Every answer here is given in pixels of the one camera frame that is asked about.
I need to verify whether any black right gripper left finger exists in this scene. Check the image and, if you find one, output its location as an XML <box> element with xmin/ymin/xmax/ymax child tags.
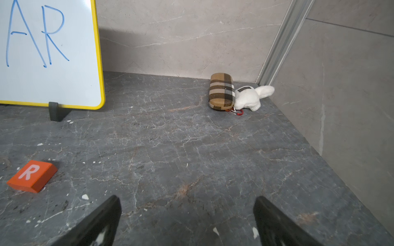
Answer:
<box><xmin>53</xmin><ymin>195</ymin><xmax>122</xmax><ymax>246</ymax></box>

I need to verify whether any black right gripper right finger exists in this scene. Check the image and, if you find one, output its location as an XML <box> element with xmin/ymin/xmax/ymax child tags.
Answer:
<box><xmin>253</xmin><ymin>196</ymin><xmax>321</xmax><ymax>246</ymax></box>

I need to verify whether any red R block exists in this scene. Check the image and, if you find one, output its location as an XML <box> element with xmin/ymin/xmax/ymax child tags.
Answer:
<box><xmin>7</xmin><ymin>161</ymin><xmax>57</xmax><ymax>193</ymax></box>

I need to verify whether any plaid white plush toy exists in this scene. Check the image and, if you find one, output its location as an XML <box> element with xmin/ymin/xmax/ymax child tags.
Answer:
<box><xmin>208</xmin><ymin>73</ymin><xmax>275</xmax><ymax>115</ymax></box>

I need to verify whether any yellow framed whiteboard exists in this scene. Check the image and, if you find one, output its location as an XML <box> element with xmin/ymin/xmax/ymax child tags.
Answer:
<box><xmin>1</xmin><ymin>0</ymin><xmax>106</xmax><ymax>122</ymax></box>

